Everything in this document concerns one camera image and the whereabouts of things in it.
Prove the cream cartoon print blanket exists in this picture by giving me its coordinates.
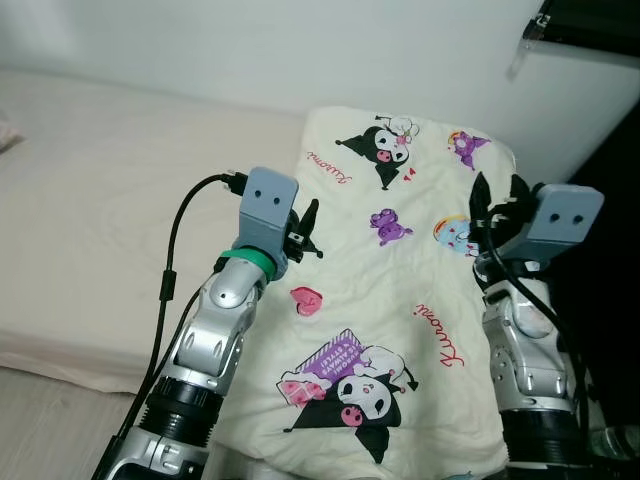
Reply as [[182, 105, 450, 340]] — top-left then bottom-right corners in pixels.
[[205, 105, 521, 476]]

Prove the mattress with cream sheet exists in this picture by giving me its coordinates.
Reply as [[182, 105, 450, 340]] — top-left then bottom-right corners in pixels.
[[0, 68, 521, 396]]

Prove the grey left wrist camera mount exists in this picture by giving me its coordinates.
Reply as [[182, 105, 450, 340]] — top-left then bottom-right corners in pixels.
[[238, 167, 301, 263]]

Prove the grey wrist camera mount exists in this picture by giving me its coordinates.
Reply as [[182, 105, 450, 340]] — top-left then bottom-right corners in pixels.
[[520, 183, 606, 266], [238, 167, 301, 263]]

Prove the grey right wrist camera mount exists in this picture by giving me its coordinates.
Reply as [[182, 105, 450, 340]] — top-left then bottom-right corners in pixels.
[[520, 183, 606, 266]]

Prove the black window frame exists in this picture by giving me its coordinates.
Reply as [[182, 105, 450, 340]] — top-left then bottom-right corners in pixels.
[[520, 0, 640, 58]]

